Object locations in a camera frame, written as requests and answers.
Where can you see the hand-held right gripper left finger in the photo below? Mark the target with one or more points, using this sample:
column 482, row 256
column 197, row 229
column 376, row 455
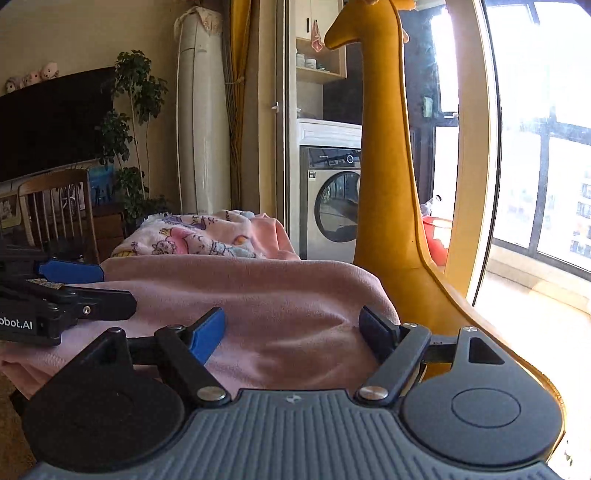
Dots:
column 207, row 337

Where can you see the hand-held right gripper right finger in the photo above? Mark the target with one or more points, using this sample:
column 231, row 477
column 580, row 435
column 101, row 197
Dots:
column 374, row 332

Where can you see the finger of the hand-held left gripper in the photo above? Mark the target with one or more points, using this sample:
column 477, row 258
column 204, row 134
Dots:
column 69, row 272
column 106, row 304

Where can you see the pale pink garment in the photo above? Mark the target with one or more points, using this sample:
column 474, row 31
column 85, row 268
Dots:
column 277, row 300

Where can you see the wooden television console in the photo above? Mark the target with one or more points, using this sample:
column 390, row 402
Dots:
column 110, row 230

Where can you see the framed photo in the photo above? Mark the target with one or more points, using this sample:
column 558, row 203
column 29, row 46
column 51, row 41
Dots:
column 9, row 210

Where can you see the wooden chair with black seat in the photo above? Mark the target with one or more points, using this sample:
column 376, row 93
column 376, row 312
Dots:
column 27, row 189

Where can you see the blue printed box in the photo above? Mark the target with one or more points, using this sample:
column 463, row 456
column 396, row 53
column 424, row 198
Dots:
column 100, row 180

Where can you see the pink cartoon printed blanket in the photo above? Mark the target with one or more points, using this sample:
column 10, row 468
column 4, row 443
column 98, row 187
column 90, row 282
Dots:
column 184, row 240

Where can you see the red plastic bucket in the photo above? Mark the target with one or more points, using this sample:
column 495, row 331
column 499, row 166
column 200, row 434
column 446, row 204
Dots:
column 436, row 240

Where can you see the yellow giraffe figure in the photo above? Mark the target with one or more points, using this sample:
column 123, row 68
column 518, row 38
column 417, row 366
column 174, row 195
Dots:
column 392, row 207

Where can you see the flat screen television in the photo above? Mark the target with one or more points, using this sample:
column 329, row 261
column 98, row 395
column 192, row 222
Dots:
column 51, row 124

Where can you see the front loading washing machine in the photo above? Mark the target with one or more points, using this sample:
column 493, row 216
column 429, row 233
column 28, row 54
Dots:
column 318, row 184

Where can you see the tall green potted plant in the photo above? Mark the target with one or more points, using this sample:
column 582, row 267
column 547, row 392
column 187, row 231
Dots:
column 134, row 92

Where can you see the grey haired plush doll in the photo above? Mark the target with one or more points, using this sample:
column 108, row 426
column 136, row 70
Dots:
column 14, row 84

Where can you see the white standing air conditioner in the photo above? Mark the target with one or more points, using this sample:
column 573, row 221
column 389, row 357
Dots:
column 203, row 115

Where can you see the yellow and grey curtain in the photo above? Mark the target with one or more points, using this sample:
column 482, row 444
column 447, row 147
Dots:
column 240, row 92

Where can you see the wooden open shelf cabinet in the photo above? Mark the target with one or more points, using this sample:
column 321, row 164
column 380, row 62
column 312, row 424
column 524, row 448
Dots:
column 323, row 76

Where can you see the pink hanging towel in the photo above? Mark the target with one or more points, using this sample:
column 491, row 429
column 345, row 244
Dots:
column 317, row 39

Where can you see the black window frame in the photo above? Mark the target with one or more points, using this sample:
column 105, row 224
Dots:
column 540, row 194

